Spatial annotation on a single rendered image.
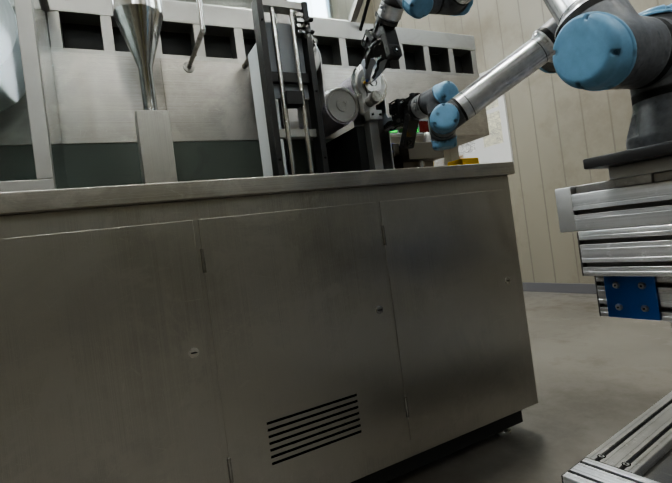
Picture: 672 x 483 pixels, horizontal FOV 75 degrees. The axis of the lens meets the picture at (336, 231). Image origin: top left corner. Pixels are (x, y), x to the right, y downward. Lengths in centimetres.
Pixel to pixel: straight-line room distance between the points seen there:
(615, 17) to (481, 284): 86
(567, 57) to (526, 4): 364
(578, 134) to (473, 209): 269
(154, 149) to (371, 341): 83
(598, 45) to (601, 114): 317
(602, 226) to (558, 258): 323
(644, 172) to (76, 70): 160
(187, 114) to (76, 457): 113
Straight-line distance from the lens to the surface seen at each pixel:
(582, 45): 87
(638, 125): 96
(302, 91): 137
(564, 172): 412
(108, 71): 175
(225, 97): 178
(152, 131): 142
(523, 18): 450
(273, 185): 108
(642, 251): 96
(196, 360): 107
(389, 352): 127
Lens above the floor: 74
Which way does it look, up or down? level
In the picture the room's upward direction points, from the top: 7 degrees counter-clockwise
